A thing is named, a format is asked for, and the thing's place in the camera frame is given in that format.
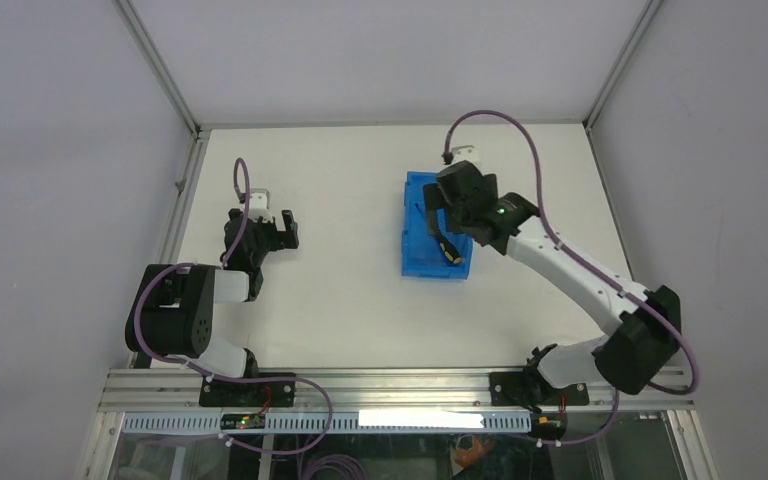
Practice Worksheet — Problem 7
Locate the black yellow screwdriver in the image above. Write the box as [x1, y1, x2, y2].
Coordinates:
[414, 203, 463, 265]

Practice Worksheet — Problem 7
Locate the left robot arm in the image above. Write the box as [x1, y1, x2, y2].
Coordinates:
[124, 208, 299, 380]

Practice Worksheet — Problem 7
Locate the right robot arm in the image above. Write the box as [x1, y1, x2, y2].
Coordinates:
[422, 161, 681, 401]

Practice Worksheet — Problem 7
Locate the blue plastic bin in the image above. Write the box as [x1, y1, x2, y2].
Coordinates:
[401, 171, 473, 280]

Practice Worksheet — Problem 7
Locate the orange object under table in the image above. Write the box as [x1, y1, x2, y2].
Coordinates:
[452, 435, 494, 468]

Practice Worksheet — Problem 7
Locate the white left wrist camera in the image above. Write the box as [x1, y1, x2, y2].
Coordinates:
[247, 188, 274, 223]

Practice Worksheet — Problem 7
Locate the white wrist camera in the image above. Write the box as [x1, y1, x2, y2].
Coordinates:
[450, 145, 481, 165]
[247, 188, 274, 223]

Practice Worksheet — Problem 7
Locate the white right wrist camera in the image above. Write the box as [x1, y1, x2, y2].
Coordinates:
[450, 145, 481, 165]

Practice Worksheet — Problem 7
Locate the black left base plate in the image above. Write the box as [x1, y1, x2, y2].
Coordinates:
[198, 372, 296, 409]

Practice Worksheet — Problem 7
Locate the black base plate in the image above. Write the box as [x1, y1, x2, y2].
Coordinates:
[198, 372, 296, 409]
[488, 370, 590, 408]

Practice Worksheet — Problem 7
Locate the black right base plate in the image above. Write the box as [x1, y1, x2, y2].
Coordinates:
[488, 370, 590, 408]

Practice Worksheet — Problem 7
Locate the white slotted cable duct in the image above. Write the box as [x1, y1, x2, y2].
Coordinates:
[122, 409, 532, 436]

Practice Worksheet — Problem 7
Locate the aluminium mounting rail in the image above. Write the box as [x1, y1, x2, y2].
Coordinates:
[97, 368, 695, 413]

